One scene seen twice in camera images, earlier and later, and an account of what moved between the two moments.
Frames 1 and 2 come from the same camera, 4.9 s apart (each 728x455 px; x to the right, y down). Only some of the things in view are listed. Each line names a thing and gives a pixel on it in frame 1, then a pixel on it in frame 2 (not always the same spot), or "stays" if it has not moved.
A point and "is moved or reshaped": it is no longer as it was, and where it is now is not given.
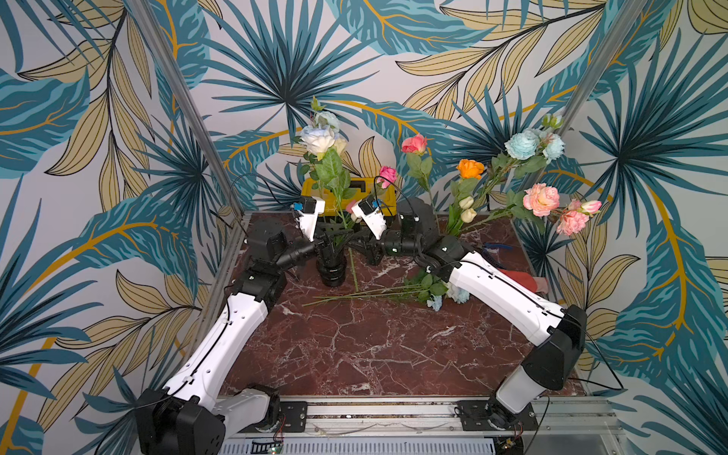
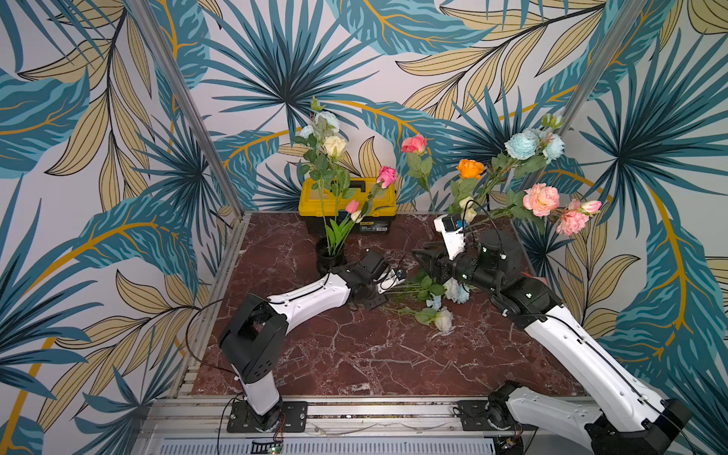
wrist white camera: x=311 y=207 -> x=389 y=280
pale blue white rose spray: x=325 y=139 is moved or reshaped
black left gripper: x=324 y=245 -> x=371 y=304
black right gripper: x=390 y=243 -> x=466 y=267
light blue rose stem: x=424 y=288 stays
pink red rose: x=418 y=166 stays
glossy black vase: x=332 y=261 stays
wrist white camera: x=368 y=210 -> x=453 y=236
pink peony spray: x=543 y=199 stays
